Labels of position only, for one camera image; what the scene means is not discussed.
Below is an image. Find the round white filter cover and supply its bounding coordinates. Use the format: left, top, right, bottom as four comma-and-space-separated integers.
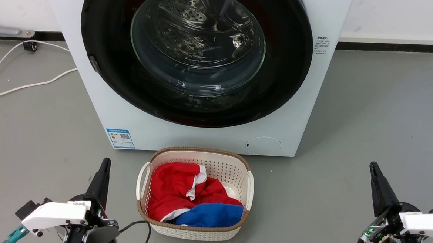
245, 136, 282, 156

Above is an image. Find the blue energy label sticker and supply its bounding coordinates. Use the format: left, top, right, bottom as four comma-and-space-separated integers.
105, 128, 136, 149

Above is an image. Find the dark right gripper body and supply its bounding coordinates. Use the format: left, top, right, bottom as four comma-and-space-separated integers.
359, 200, 423, 243

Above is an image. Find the red and white garment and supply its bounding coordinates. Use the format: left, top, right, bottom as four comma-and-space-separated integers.
147, 161, 245, 227

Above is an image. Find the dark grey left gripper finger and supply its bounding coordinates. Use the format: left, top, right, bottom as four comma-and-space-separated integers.
85, 157, 111, 209

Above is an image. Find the white front-load washing machine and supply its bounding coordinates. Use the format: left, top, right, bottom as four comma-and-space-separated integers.
32, 0, 354, 161

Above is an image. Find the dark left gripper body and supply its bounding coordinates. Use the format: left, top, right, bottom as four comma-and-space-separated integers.
68, 193, 121, 230

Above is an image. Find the blue garment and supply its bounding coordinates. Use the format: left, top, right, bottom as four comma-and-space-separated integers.
174, 201, 244, 230

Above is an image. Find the grey metal floor bracket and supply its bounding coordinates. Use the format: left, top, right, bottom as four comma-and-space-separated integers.
0, 16, 36, 39

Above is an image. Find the white plastic laundry basket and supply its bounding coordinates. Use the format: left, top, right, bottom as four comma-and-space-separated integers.
133, 145, 256, 243

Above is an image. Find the black round glass washer door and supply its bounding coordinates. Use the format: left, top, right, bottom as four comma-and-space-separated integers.
76, 0, 316, 133

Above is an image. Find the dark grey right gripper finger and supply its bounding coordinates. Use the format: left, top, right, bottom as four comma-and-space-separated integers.
367, 162, 403, 219

